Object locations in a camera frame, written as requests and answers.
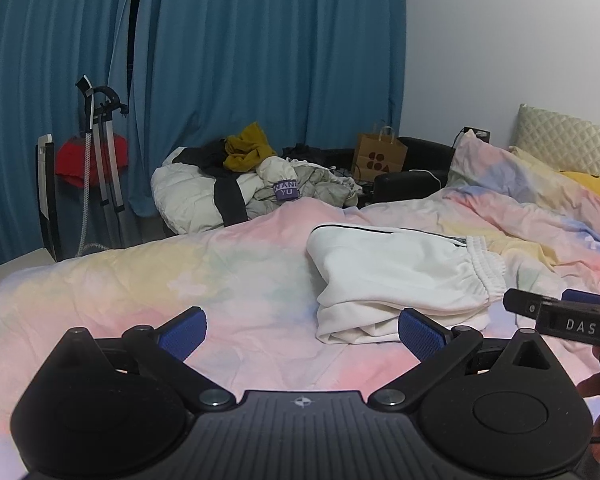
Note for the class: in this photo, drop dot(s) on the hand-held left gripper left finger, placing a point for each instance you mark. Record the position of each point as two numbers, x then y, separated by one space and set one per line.
182 332

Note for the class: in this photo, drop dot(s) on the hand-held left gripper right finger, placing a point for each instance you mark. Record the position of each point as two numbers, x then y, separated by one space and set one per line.
421 334

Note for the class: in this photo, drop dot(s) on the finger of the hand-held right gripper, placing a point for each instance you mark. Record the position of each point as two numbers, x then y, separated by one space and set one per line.
522 304
587 296

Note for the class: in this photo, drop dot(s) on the white pants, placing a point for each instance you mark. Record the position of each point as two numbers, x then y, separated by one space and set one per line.
395 265

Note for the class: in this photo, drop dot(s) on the pastel tie-dye blanket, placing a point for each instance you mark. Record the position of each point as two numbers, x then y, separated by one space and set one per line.
180 270

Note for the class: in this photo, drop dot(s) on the yellow pillow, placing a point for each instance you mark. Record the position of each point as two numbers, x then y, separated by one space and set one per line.
595 187

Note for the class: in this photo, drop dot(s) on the white puffer jacket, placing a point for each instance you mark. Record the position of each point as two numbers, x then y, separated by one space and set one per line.
185 195

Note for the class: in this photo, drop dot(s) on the cream quilted pillow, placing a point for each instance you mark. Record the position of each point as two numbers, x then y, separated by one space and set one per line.
565 135

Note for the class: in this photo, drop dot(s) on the black armchair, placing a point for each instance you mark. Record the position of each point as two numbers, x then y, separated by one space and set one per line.
420 157

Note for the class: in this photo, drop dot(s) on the dark grey cloth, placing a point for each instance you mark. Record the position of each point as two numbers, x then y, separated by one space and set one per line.
210 155

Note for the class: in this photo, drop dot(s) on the brown paper bag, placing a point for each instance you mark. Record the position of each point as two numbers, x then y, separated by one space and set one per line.
380 157

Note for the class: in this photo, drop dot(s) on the grey jacket with purple label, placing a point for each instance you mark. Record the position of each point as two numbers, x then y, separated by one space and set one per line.
305 185

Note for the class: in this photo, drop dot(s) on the garment steamer stand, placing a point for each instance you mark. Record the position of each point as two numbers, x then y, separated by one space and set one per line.
102 160

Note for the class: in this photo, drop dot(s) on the mustard yellow cloth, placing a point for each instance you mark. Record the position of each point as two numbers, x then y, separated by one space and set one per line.
247 152

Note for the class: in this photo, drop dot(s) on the red cloth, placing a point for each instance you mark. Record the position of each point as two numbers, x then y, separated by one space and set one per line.
72 162

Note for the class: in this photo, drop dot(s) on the black cloth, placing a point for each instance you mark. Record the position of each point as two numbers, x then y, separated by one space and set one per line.
305 152

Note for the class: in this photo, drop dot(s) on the blue curtain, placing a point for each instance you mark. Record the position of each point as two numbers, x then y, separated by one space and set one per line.
40 40
265 45

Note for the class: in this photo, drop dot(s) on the black wall plug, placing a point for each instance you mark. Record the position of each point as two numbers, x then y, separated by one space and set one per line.
477 134

